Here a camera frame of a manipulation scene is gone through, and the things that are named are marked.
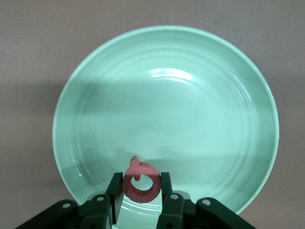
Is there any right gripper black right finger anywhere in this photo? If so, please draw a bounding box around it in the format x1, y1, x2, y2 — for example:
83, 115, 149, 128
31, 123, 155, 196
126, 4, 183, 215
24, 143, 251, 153
157, 171, 257, 229

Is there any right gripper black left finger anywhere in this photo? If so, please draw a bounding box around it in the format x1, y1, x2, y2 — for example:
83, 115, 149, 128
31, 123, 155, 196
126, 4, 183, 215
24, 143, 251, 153
14, 172, 125, 229

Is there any red uppercase letter Q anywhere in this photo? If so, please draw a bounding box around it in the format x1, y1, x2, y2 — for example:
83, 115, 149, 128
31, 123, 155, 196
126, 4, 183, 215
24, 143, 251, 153
122, 155, 162, 203

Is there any light green plate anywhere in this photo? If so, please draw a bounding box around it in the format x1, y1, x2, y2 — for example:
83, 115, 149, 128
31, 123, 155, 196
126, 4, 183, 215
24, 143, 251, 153
52, 25, 280, 215

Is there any brown table cover cloth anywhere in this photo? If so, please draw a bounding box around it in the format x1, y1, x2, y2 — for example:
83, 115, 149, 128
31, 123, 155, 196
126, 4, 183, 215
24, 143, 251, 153
0, 0, 305, 229

